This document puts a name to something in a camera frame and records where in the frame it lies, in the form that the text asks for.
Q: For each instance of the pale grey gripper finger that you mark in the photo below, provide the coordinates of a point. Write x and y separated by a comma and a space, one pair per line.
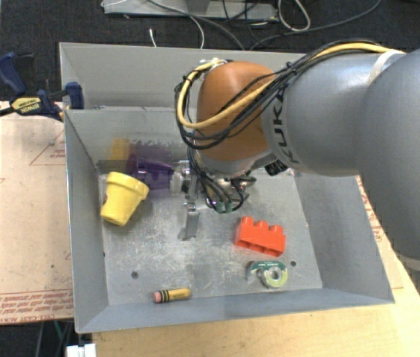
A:
192, 225

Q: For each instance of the grey metal bin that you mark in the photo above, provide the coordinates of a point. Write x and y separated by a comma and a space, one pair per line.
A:
209, 259

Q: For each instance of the orange-red toy building brick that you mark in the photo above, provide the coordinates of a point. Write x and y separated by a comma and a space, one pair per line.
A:
259, 236

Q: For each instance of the purple and white plastic toy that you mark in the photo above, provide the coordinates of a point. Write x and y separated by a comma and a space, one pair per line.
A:
150, 172

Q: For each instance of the yellow pencil-shaped eraser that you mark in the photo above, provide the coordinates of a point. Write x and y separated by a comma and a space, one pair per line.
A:
174, 295

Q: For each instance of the yellow toy flower pot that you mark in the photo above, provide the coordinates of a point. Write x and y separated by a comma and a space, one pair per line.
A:
122, 199

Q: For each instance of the green tape roll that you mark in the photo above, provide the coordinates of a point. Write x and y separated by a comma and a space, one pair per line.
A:
269, 273

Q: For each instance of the black cylinder on white bracket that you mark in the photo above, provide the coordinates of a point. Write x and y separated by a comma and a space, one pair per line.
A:
276, 167

